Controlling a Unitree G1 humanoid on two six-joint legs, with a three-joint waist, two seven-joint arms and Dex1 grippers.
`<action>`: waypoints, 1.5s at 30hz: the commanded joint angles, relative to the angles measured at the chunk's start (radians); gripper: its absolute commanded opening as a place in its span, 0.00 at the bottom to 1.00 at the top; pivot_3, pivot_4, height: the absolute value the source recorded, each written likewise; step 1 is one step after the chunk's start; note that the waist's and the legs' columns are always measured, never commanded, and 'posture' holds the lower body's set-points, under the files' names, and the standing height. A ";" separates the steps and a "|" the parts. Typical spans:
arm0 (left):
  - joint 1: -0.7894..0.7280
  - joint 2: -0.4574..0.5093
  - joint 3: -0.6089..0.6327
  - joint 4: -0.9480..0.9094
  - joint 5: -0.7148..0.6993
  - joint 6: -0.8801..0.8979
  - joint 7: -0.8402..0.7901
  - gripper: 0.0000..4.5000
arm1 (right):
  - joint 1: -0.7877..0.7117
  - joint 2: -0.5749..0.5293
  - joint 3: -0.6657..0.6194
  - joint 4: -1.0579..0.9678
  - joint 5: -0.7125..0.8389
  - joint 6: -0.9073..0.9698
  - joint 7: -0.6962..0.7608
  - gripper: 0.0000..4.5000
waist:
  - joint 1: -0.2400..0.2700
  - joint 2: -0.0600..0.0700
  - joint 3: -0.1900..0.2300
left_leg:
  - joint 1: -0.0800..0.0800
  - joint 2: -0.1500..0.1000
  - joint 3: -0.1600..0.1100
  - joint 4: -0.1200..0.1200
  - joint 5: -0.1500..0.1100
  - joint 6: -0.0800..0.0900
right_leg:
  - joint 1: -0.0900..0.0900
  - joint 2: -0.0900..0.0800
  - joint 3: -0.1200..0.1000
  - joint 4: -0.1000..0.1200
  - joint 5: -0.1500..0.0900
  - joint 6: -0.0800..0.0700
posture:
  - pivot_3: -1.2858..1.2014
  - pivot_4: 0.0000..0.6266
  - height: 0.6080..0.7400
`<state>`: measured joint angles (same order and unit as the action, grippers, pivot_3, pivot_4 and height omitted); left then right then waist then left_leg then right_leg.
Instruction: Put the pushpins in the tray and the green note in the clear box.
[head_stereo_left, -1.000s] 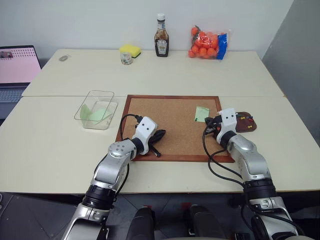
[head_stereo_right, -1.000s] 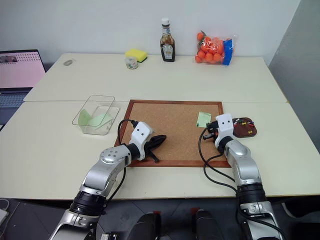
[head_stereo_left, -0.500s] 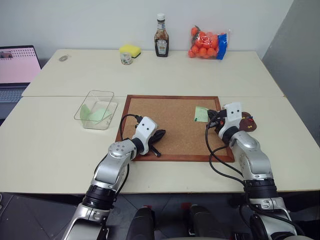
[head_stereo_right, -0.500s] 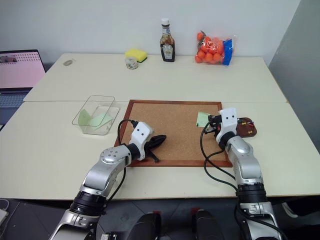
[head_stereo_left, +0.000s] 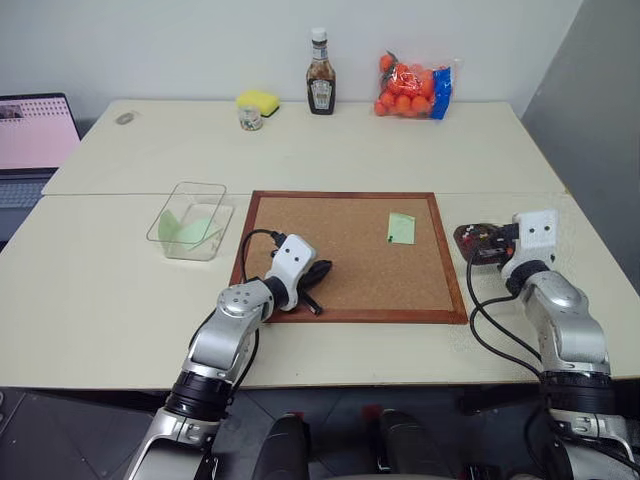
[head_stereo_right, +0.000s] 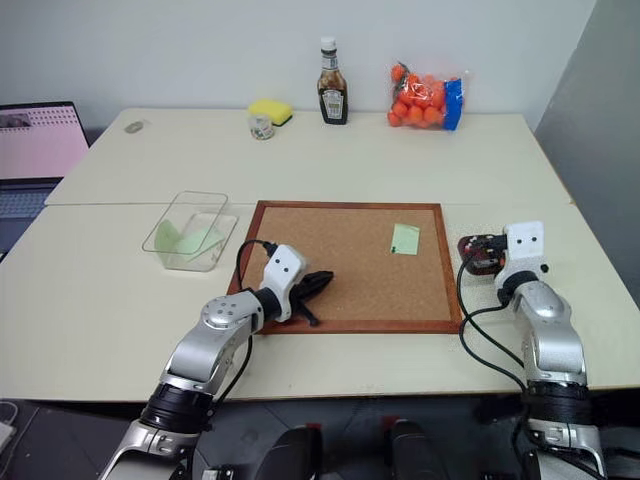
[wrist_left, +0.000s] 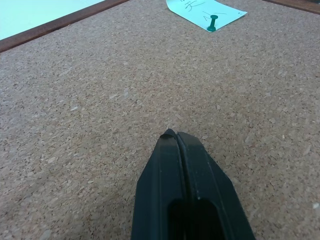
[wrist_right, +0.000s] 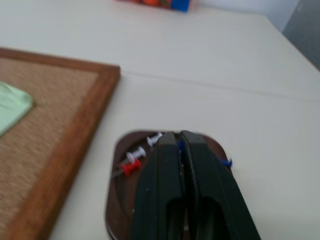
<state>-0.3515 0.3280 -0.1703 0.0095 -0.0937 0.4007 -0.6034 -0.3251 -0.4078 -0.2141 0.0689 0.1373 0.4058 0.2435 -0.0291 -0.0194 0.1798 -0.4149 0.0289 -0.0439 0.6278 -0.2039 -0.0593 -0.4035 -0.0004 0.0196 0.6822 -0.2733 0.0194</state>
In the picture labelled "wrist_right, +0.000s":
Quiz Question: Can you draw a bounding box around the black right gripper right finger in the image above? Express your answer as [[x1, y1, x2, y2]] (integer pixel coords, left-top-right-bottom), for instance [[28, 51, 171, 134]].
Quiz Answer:
[[179, 129, 262, 240]]

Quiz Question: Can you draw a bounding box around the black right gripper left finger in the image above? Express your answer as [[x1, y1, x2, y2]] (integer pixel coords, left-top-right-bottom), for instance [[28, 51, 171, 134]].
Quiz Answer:
[[131, 131, 186, 240]]

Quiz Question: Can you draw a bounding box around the dark brown wooden tray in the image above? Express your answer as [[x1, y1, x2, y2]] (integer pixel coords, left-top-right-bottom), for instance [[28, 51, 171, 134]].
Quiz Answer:
[[104, 129, 236, 240]]

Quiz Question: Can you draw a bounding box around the green sticky note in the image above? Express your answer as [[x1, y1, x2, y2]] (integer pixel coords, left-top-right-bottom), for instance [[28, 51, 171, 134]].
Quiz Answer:
[[0, 81, 34, 138]]

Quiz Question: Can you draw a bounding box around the red pushpin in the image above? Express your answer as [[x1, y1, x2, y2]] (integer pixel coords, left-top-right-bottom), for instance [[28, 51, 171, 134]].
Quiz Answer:
[[108, 160, 143, 179]]

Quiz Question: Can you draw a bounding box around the white pushpin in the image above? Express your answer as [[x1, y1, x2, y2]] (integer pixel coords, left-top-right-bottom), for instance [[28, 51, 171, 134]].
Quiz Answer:
[[146, 132, 163, 148], [125, 146, 147, 164]]

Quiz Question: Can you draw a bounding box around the wooden framed cork board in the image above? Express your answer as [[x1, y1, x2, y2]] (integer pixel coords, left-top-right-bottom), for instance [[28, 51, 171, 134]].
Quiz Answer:
[[0, 47, 122, 240]]

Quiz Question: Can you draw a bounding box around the colourful orange and blue package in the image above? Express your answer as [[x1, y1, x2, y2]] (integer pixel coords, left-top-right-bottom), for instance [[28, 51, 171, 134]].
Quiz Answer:
[[115, 0, 192, 13]]

